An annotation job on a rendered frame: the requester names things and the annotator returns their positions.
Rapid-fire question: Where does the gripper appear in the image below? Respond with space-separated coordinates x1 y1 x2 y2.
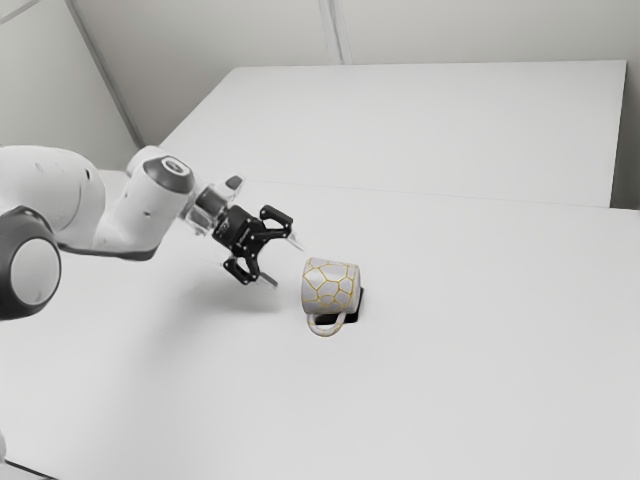
211 203 307 289

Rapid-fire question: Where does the white mug with gold cracks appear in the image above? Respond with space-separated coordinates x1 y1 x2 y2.
300 256 362 338

